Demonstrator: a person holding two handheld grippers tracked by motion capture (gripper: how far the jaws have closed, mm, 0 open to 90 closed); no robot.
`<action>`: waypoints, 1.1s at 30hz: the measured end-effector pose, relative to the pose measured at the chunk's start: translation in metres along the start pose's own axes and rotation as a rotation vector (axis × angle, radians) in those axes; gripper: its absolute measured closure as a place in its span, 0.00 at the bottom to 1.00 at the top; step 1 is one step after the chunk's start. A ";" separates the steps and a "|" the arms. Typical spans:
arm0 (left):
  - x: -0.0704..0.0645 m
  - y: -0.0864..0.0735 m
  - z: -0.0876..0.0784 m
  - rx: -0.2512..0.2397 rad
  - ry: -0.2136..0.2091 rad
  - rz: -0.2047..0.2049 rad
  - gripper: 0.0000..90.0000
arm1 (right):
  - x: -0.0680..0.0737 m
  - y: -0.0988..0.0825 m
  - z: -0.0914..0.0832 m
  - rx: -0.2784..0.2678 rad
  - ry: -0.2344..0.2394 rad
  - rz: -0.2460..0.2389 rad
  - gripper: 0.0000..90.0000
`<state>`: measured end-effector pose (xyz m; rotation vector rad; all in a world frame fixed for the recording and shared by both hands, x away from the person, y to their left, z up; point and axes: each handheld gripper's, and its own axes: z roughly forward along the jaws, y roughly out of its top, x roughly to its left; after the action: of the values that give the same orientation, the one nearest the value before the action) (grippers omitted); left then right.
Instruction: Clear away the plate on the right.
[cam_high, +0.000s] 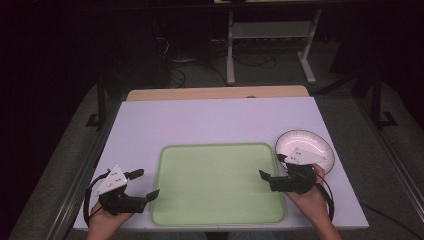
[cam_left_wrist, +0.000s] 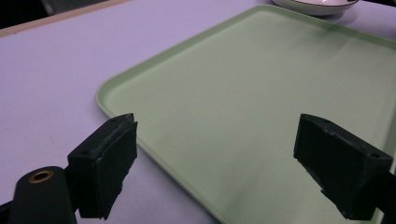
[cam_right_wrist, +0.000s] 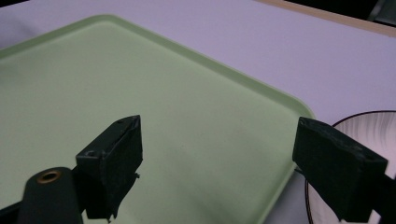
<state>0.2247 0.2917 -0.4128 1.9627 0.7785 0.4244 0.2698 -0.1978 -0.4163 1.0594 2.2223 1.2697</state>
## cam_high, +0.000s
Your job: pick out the aluminium rail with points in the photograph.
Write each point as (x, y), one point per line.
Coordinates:
(76, 186)
(396, 160)

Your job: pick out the white plate with dark rim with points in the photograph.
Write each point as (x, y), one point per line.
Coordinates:
(300, 140)

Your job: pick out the green tray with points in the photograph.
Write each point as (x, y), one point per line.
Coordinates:
(216, 186)

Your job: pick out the person's right hand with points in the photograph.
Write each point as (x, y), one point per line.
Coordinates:
(311, 203)

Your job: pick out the black metal stand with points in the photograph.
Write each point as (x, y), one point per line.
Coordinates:
(101, 100)
(377, 100)

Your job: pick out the person's left hand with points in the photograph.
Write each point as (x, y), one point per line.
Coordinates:
(103, 221)

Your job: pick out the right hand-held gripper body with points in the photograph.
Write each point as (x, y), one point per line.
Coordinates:
(295, 181)

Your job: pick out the white metal desk frame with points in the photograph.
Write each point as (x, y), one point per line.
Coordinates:
(266, 30)

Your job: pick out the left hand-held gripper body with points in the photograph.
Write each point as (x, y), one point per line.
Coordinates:
(113, 181)

